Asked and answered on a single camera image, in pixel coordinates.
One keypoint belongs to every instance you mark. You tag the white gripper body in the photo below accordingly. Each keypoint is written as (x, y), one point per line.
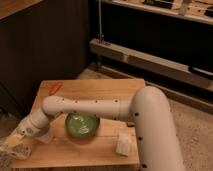
(32, 124)

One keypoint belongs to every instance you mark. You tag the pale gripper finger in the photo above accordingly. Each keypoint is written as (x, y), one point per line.
(13, 140)

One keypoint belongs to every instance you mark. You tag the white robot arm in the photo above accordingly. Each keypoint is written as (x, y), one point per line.
(149, 110)

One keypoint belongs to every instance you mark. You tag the green glass bowl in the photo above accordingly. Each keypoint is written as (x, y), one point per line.
(80, 126)

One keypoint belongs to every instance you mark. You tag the wooden table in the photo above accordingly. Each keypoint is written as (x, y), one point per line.
(99, 150)

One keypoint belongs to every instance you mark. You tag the dark wooden cabinet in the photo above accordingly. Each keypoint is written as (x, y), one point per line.
(48, 41)

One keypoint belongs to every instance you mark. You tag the white folded cloth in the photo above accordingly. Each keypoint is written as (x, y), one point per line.
(124, 143)

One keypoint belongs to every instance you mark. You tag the metal pole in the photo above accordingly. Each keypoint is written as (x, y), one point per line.
(100, 36)

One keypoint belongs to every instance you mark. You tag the wooden shelf unit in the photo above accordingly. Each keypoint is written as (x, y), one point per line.
(168, 42)

